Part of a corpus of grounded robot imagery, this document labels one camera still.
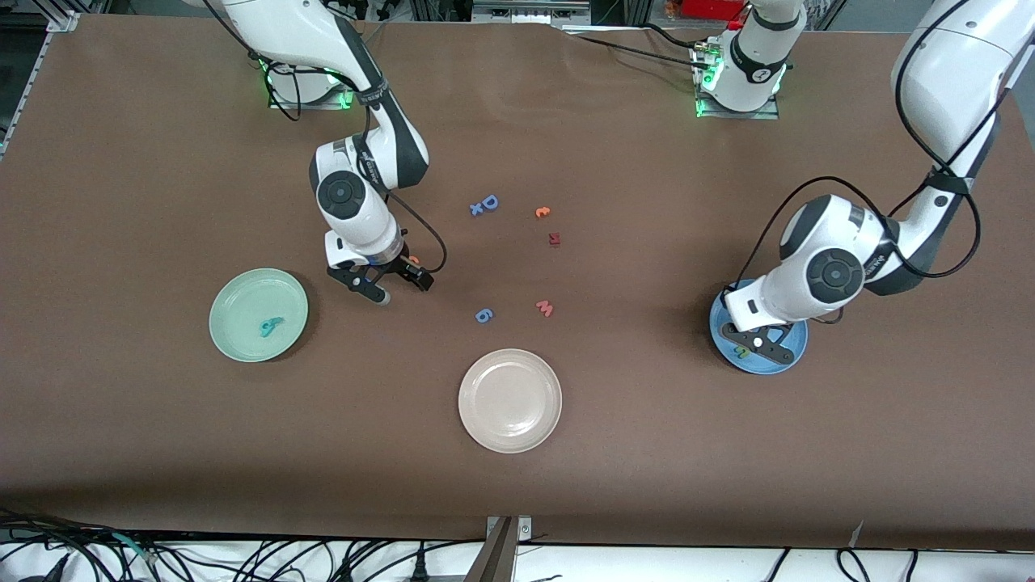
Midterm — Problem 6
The grey metal frame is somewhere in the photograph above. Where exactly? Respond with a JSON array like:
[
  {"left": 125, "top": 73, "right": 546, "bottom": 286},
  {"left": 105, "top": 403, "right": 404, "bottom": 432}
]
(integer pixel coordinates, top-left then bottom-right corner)
[{"left": 471, "top": 0, "right": 593, "bottom": 25}]

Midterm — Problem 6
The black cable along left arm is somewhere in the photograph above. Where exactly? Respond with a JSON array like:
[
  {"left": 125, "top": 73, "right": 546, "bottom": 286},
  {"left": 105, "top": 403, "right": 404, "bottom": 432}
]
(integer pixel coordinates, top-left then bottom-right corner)
[{"left": 732, "top": 0, "right": 1020, "bottom": 324}]

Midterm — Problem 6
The light green plate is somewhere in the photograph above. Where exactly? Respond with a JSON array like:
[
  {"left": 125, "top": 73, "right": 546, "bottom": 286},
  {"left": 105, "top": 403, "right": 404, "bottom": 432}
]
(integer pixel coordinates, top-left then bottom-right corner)
[{"left": 209, "top": 268, "right": 310, "bottom": 363}]

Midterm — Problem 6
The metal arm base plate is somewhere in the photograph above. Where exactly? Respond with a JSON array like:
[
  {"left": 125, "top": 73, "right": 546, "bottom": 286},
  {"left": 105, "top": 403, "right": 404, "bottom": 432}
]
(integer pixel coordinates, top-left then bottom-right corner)
[
  {"left": 267, "top": 57, "right": 357, "bottom": 111},
  {"left": 694, "top": 44, "right": 782, "bottom": 120}
]

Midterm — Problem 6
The brown table cover sheet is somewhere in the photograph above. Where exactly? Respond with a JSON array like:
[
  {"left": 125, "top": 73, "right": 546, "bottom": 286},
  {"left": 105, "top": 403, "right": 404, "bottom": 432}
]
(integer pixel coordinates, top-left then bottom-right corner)
[{"left": 0, "top": 15, "right": 1035, "bottom": 550}]

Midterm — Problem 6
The blue plate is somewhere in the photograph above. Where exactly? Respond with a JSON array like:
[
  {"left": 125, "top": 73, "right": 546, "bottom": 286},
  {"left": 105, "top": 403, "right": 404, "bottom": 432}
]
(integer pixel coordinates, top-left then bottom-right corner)
[{"left": 709, "top": 279, "right": 809, "bottom": 376}]

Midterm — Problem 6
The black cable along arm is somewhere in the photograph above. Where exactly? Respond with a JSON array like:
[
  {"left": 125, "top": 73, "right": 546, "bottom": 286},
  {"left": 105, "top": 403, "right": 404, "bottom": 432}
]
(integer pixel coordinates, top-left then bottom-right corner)
[
  {"left": 202, "top": 0, "right": 448, "bottom": 276},
  {"left": 732, "top": 0, "right": 1020, "bottom": 324}
]

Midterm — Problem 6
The beige plate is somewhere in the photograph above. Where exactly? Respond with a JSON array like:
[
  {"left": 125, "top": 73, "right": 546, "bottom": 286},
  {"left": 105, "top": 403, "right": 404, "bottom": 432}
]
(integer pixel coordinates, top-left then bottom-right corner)
[{"left": 458, "top": 348, "right": 564, "bottom": 454}]

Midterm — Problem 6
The silver corner bracket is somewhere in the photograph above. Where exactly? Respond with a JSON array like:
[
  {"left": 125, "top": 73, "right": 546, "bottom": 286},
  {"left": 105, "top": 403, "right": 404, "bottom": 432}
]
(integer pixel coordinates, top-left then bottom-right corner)
[{"left": 485, "top": 516, "right": 533, "bottom": 544}]

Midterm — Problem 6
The red box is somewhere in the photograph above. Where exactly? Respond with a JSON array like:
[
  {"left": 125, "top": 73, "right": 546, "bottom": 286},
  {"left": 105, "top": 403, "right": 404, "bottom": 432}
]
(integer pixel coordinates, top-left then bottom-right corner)
[{"left": 683, "top": 0, "right": 746, "bottom": 21}]

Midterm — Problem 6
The black cable to arm base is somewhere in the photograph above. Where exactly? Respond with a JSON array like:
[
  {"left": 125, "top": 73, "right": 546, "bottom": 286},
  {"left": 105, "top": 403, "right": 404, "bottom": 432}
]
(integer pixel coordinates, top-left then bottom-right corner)
[{"left": 562, "top": 24, "right": 712, "bottom": 74}]

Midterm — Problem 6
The grey metal beam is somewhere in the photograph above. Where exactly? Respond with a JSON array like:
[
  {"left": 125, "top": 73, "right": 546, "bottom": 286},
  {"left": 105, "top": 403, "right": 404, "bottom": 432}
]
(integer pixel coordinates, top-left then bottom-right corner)
[{"left": 463, "top": 517, "right": 518, "bottom": 582}]

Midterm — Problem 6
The black cable along right arm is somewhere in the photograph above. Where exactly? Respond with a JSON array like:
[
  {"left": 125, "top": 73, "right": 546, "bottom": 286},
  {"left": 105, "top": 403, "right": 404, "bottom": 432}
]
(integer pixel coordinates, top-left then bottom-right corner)
[{"left": 202, "top": 0, "right": 448, "bottom": 276}]

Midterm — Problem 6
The aluminium table edge rail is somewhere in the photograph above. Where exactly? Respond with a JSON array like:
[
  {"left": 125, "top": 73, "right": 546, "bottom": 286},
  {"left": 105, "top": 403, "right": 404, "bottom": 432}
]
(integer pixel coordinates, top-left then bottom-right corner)
[{"left": 0, "top": 10, "right": 82, "bottom": 162}]

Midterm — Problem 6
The teal floor cable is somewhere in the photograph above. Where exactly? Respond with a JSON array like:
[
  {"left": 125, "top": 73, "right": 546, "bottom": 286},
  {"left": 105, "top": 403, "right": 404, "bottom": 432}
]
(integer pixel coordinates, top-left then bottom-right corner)
[{"left": 112, "top": 533, "right": 159, "bottom": 564}]

